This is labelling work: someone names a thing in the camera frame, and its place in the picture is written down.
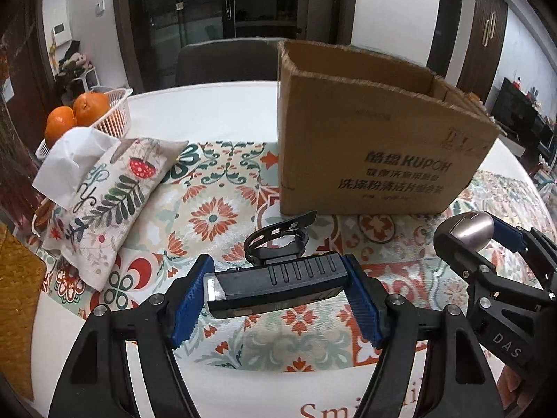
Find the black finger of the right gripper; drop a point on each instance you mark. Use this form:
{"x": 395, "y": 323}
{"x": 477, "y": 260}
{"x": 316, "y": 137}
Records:
{"x": 465, "y": 262}

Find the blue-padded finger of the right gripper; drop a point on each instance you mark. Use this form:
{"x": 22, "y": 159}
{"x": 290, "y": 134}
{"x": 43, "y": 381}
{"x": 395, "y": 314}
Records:
{"x": 534, "y": 247}

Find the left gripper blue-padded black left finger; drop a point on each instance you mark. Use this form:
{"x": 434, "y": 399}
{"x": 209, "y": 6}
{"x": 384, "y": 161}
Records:
{"x": 95, "y": 380}

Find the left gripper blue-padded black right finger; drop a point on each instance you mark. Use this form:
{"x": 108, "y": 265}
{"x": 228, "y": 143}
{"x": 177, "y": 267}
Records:
{"x": 457, "y": 380}

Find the black bike light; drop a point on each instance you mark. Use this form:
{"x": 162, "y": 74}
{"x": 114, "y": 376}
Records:
{"x": 279, "y": 277}

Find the silver computer mouse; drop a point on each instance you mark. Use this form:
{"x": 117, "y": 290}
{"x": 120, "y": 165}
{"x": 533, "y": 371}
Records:
{"x": 475, "y": 229}

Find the person's right hand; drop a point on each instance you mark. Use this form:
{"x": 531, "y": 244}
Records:
{"x": 514, "y": 391}

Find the woven yellow placemat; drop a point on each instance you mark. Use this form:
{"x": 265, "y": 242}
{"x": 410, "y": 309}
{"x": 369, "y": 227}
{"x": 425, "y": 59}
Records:
{"x": 21, "y": 277}

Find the black tv cabinet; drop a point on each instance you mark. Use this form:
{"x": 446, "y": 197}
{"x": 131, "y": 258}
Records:
{"x": 519, "y": 118}

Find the floral fabric tissue cover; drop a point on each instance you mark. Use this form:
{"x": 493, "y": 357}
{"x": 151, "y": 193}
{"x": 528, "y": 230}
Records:
{"x": 90, "y": 231}

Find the brown cardboard box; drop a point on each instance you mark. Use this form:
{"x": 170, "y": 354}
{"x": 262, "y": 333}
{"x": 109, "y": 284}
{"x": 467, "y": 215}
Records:
{"x": 365, "y": 133}

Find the brown wooden door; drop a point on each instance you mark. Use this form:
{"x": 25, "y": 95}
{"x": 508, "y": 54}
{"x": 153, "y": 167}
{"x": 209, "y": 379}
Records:
{"x": 484, "y": 47}

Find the white tissue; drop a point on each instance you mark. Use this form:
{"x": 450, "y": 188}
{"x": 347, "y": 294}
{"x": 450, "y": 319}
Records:
{"x": 68, "y": 162}

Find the white plastic fruit basket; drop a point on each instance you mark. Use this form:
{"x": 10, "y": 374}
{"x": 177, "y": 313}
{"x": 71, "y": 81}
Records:
{"x": 108, "y": 112}

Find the orange fruit front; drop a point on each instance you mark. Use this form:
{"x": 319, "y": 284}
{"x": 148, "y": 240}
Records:
{"x": 59, "y": 121}

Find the orange fruit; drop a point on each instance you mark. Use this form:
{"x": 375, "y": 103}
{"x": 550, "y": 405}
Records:
{"x": 89, "y": 107}
{"x": 59, "y": 121}

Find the orange fruit back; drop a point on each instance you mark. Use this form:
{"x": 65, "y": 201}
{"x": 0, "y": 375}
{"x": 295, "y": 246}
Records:
{"x": 89, "y": 107}

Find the dark grey chair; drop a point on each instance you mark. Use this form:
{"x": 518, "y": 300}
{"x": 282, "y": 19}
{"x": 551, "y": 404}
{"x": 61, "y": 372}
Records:
{"x": 240, "y": 59}

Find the white shelf with clutter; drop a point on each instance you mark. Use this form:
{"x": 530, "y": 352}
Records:
{"x": 73, "y": 72}

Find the dark glass sliding door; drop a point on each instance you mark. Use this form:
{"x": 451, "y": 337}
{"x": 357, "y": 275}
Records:
{"x": 151, "y": 33}

